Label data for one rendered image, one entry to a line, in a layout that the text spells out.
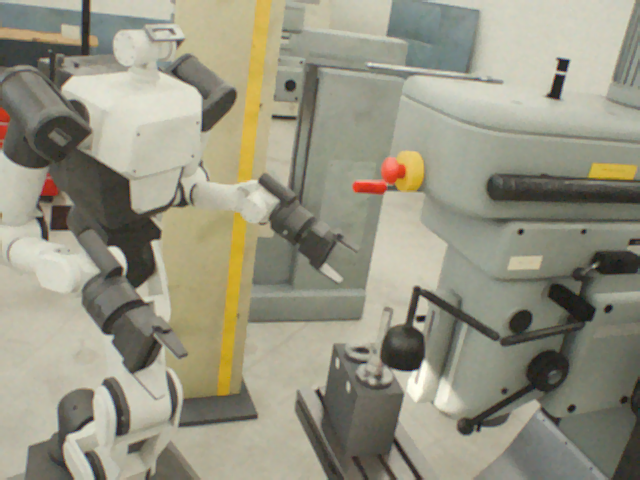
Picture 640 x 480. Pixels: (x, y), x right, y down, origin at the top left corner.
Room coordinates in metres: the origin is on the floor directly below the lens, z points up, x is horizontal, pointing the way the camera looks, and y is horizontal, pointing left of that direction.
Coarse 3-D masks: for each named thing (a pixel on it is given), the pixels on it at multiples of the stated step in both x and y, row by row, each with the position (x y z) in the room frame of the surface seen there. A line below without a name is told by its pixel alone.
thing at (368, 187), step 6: (354, 186) 0.97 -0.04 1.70; (360, 186) 0.97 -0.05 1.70; (366, 186) 0.97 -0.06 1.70; (372, 186) 0.98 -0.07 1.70; (378, 186) 0.98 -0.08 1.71; (384, 186) 0.98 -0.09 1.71; (390, 186) 0.99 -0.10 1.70; (396, 186) 1.00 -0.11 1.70; (354, 192) 0.97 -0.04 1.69; (360, 192) 0.97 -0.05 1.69; (366, 192) 0.97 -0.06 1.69; (372, 192) 0.98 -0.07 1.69; (378, 192) 0.98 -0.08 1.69; (384, 192) 0.98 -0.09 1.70
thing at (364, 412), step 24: (336, 360) 1.35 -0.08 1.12; (360, 360) 1.32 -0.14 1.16; (336, 384) 1.32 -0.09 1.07; (360, 384) 1.23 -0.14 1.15; (384, 384) 1.23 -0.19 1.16; (336, 408) 1.29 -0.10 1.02; (360, 408) 1.19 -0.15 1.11; (384, 408) 1.21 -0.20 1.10; (336, 432) 1.26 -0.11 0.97; (360, 432) 1.20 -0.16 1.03; (384, 432) 1.22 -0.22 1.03
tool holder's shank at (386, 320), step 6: (384, 312) 1.26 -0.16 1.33; (390, 312) 1.26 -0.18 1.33; (384, 318) 1.25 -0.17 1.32; (390, 318) 1.26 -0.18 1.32; (384, 324) 1.25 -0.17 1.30; (390, 324) 1.26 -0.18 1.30; (378, 330) 1.26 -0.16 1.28; (384, 330) 1.25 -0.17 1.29; (378, 336) 1.26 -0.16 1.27; (378, 342) 1.25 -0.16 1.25; (378, 348) 1.25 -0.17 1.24
